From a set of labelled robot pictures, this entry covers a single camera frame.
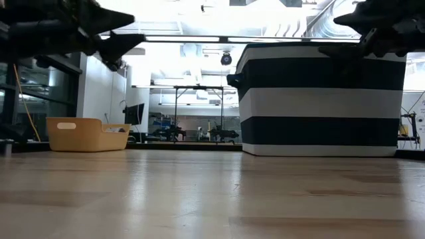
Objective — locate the background equipment stand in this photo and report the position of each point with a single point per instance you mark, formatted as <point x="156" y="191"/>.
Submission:
<point x="412" y="126"/>

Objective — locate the black tall frame stand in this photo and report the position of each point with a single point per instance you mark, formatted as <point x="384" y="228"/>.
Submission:
<point x="199" y="87"/>

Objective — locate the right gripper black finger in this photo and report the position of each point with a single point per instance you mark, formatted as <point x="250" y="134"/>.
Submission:
<point x="360" y="18"/>
<point x="345" y="51"/>

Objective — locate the orange plastic basket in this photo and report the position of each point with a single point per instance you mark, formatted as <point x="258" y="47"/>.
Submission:
<point x="83" y="137"/>

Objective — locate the black table frame rail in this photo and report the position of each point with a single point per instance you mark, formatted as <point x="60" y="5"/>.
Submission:
<point x="182" y="146"/>

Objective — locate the black background monitor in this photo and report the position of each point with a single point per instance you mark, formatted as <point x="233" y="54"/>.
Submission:
<point x="134" y="114"/>

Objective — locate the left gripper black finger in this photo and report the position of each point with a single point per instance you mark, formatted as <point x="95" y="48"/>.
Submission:
<point x="119" y="44"/>
<point x="106" y="20"/>

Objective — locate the black overhead frame bar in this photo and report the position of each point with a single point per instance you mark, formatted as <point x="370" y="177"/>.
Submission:
<point x="224" y="39"/>

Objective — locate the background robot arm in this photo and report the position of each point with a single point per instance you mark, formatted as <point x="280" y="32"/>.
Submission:
<point x="225" y="133"/>
<point x="171" y="132"/>

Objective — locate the navy white striped fabric bin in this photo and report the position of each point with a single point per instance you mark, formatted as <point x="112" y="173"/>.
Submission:
<point x="318" y="103"/>

